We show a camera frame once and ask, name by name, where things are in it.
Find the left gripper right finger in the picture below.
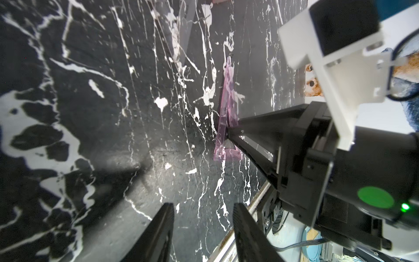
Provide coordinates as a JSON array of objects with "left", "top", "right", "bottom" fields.
[{"left": 233, "top": 203, "right": 284, "bottom": 262}]

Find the dark triangle ruler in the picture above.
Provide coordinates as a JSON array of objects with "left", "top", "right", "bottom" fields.
[{"left": 173, "top": 0, "right": 197, "bottom": 65}]

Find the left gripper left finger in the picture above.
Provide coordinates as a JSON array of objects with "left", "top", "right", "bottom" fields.
[{"left": 122, "top": 203, "right": 175, "bottom": 262}]

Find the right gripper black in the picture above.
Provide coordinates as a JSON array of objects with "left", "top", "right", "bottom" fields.
[{"left": 227, "top": 102, "right": 337, "bottom": 227}]

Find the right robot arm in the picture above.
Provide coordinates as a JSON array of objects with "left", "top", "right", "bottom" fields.
[{"left": 227, "top": 102, "right": 419, "bottom": 253}]

